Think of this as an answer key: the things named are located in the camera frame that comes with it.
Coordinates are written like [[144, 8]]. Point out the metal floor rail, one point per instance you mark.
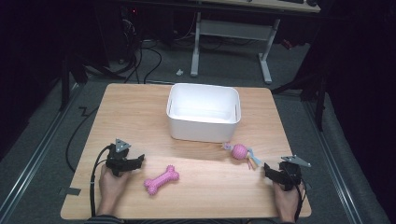
[[34, 155], [334, 168]]

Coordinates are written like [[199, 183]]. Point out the small white floor scrap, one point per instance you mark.
[[179, 72]]

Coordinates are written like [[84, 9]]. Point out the white plastic bin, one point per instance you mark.
[[204, 112]]

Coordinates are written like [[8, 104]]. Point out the person's right hand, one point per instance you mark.
[[286, 202]]

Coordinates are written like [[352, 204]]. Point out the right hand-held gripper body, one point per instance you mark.
[[291, 172]]

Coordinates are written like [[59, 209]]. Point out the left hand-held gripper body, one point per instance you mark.
[[116, 160]]

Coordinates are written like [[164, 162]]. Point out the pink bone toy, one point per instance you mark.
[[161, 179]]

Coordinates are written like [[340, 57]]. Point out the wooden desk with white legs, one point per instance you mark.
[[233, 29]]

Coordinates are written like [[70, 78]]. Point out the grey tape piece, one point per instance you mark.
[[307, 186], [73, 191]]

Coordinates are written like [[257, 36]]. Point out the black stand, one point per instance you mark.
[[67, 81], [311, 87]]

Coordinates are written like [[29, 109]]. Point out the person's left hand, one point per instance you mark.
[[110, 189]]

